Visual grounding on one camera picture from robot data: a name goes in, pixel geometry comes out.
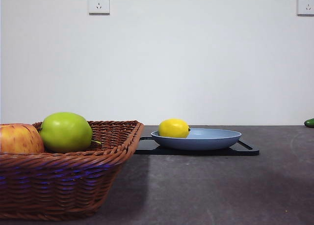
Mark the black flat tray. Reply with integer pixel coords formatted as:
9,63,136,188
134,136,260,156

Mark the blue round plate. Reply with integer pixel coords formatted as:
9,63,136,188
150,128,243,151

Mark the yellow lemon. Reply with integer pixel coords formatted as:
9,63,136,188
157,118,191,139

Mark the green apple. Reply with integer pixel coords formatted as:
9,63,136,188
39,112,102,153

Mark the white wall socket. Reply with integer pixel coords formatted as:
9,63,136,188
88,0,111,16
297,0,314,16

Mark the red yellow apple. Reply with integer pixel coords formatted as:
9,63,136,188
0,123,45,155

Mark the brown wicker basket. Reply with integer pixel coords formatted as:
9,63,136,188
0,120,145,221

